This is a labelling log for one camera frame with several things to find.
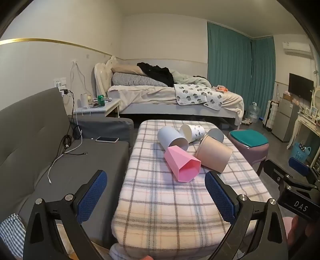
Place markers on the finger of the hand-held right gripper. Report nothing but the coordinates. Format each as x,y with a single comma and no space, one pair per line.
298,165
271,172

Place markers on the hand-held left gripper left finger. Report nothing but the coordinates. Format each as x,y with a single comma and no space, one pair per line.
93,193

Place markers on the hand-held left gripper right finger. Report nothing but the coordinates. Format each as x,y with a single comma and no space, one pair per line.
220,200

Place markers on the pink faceted cup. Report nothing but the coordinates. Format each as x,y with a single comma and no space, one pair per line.
183,166

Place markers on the beige cup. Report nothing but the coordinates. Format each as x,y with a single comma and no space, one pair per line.
213,155

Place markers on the grey cup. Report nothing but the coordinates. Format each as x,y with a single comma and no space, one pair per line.
216,134

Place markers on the white patterned cup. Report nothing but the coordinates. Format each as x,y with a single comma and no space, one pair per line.
193,131

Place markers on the light blue cup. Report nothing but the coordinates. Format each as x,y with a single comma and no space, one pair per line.
172,140

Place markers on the person's right hand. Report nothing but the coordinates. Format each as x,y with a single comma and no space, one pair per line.
298,228

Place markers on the blue plastic basket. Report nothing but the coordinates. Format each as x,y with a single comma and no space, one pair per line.
300,153

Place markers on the purple stool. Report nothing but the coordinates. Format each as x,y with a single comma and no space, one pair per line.
250,152

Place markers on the white dressing table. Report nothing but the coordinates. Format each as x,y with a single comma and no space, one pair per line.
307,125

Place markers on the teal seat cushion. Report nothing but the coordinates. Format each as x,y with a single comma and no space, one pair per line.
248,137

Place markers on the silver small fridge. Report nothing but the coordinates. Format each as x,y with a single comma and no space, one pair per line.
285,121

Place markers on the white smartphone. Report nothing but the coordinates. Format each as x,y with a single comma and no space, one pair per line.
107,139

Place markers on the white suitcase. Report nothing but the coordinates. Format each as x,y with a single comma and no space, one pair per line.
270,115

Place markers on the clear water jug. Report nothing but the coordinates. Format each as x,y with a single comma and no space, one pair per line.
253,113

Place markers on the plaid covered table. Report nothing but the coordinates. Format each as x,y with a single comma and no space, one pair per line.
155,205

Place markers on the cardboard box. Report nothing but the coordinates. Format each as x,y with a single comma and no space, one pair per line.
288,97

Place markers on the white framed mirror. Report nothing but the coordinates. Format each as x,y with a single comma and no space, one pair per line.
317,97

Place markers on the grey sofa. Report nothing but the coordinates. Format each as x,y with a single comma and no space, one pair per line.
37,140

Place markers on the black television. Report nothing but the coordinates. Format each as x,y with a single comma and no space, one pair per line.
300,86

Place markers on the white nightstand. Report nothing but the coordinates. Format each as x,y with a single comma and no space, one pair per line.
102,110

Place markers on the blue striped cloth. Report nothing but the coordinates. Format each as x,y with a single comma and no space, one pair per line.
11,231

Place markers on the green drink can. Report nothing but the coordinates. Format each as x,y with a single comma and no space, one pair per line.
101,101

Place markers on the orange snack packet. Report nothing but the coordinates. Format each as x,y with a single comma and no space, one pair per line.
222,88

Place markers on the white bed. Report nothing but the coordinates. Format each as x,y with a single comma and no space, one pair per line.
140,105

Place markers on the black charger plug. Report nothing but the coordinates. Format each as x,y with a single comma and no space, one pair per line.
64,91

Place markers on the leaf patterned mat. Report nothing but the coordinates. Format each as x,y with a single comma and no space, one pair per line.
192,93

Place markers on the white air conditioner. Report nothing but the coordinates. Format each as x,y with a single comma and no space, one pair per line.
297,47

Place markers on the striped pillow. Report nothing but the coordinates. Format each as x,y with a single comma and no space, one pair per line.
135,80

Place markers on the grey-green duvet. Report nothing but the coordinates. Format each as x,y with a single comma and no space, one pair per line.
192,79

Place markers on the teal curtain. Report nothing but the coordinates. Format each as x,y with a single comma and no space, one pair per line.
230,57

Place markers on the beige pillow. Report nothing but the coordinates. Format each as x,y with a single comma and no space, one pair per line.
125,70

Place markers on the black clothing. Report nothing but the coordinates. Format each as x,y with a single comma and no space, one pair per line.
160,72

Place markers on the white wall socket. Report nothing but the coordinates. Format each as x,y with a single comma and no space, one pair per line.
60,82

